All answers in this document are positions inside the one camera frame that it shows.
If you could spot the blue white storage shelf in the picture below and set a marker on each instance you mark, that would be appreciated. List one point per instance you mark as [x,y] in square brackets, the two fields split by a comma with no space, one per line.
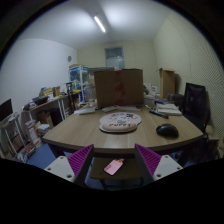
[80,77]

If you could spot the stack of white books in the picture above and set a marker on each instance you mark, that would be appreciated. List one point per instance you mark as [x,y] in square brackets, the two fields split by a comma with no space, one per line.
[169,109]

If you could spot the pink puppy mouse pad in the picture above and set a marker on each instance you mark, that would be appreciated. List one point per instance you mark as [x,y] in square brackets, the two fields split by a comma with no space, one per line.
[119,122]

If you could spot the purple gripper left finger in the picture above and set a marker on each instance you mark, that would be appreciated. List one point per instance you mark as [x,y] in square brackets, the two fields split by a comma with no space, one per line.
[73,168]

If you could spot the black monitor at left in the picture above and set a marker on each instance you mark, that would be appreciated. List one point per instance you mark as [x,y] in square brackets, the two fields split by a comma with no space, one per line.
[5,109]

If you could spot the black office chair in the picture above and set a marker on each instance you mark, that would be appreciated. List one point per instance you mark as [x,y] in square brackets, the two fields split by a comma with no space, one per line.
[195,106]

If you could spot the cluttered side desk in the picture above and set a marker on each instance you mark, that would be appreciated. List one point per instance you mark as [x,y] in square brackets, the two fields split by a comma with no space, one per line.
[49,109]

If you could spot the large brown cardboard box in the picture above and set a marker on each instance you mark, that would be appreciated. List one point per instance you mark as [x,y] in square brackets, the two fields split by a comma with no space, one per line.
[123,87]

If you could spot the round wall clock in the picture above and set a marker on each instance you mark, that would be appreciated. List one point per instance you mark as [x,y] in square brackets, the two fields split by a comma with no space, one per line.
[69,58]

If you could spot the black remote control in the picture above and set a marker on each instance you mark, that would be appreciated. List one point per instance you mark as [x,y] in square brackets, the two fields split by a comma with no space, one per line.
[159,114]

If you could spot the ceiling fluorescent light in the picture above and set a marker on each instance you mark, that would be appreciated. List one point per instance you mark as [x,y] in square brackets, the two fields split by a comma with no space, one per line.
[100,24]

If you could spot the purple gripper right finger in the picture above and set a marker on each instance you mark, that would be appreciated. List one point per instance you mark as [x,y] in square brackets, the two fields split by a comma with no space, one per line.
[153,166]

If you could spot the black computer mouse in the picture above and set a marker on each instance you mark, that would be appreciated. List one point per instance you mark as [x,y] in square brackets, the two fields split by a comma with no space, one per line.
[167,130]

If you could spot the window on back wall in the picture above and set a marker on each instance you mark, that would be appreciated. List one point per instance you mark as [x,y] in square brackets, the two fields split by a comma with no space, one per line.
[114,57]

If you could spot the tall cardboard box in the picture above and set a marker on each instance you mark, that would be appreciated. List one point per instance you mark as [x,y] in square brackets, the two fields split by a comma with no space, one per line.
[167,82]

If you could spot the white papers on table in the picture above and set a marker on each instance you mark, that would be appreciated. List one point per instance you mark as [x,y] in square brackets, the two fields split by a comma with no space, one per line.
[85,111]

